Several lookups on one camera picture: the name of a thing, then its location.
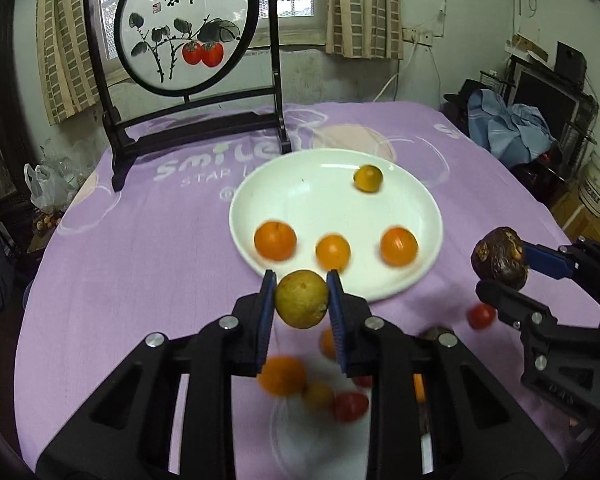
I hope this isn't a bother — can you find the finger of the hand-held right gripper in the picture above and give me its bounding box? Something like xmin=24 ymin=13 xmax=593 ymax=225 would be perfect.
xmin=521 ymin=239 xmax=600 ymax=312
xmin=475 ymin=280 xmax=600 ymax=347

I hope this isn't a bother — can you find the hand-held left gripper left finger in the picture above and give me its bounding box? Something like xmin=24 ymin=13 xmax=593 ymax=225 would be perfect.
xmin=35 ymin=270 xmax=281 ymax=480

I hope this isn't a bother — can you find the white plastic bag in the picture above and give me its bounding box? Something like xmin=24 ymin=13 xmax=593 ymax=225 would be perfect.
xmin=24 ymin=160 xmax=81 ymax=211

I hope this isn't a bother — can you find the small yellow-green tomato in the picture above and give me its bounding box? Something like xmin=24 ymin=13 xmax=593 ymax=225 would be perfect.
xmin=301 ymin=382 xmax=335 ymax=411

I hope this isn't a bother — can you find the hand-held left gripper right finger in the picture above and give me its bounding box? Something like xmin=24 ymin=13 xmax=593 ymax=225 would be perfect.
xmin=326 ymin=269 xmax=566 ymax=480

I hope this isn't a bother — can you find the round painted table screen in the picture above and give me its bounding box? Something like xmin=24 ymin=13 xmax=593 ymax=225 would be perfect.
xmin=82 ymin=0 xmax=293 ymax=192

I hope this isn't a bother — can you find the white cable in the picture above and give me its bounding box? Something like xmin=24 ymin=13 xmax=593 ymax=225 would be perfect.
xmin=373 ymin=35 xmax=421 ymax=102

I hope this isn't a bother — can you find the yellow-green citrus fruit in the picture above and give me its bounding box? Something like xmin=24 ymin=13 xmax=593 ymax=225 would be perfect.
xmin=274 ymin=269 xmax=330 ymax=330

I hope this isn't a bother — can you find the black hat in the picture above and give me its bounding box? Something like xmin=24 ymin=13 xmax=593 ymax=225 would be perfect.
xmin=442 ymin=79 xmax=486 ymax=126

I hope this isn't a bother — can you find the white round plate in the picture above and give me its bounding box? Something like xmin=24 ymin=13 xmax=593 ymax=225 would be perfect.
xmin=229 ymin=148 xmax=443 ymax=303

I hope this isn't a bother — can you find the orange mandarin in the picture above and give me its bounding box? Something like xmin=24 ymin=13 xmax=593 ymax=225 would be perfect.
xmin=253 ymin=220 xmax=298 ymax=262
xmin=257 ymin=356 xmax=307 ymax=398
xmin=380 ymin=226 xmax=419 ymax=267
xmin=315 ymin=234 xmax=352 ymax=272
xmin=320 ymin=327 xmax=338 ymax=360

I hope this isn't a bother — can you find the black speaker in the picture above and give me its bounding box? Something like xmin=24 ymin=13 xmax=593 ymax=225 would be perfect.
xmin=555 ymin=41 xmax=588 ymax=83

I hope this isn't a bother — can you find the beige checked curtain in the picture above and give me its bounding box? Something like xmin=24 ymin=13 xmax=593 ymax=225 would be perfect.
xmin=325 ymin=0 xmax=405 ymax=59
xmin=36 ymin=0 xmax=101 ymax=126

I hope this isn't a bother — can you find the small green-yellow citrus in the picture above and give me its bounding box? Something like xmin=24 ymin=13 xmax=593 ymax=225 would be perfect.
xmin=353 ymin=164 xmax=384 ymax=194

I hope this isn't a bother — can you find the light blue cloth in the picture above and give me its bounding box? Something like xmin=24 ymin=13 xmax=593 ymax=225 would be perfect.
xmin=467 ymin=89 xmax=558 ymax=166

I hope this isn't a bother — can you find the dark bag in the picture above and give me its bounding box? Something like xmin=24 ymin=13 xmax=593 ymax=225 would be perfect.
xmin=512 ymin=152 xmax=571 ymax=206

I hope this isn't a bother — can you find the purple printed tablecloth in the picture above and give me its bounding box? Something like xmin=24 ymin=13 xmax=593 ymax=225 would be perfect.
xmin=17 ymin=101 xmax=598 ymax=480

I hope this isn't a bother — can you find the dark purple passion fruit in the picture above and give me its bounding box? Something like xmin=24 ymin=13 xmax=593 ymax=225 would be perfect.
xmin=471 ymin=227 xmax=531 ymax=291

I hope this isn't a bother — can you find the black monitor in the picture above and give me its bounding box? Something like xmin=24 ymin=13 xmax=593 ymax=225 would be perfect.
xmin=510 ymin=57 xmax=598 ymax=161

